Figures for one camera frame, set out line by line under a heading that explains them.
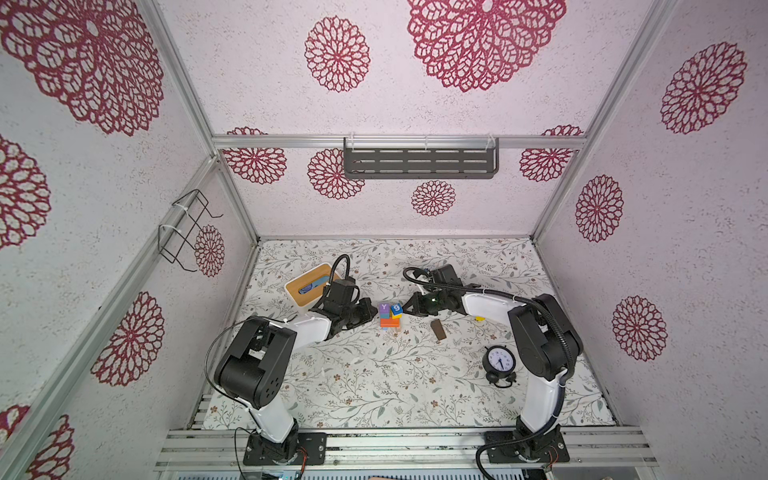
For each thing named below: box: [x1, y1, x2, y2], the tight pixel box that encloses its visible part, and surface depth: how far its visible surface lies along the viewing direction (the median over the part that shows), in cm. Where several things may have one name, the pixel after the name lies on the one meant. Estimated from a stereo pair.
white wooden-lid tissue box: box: [284, 263, 332, 308], surface depth 102 cm
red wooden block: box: [380, 317, 401, 328], surface depth 96 cm
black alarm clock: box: [482, 345, 517, 389], surface depth 87 cm
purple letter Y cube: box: [379, 303, 391, 319], surface depth 93 cm
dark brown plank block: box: [430, 318, 447, 341], surface depth 97 cm
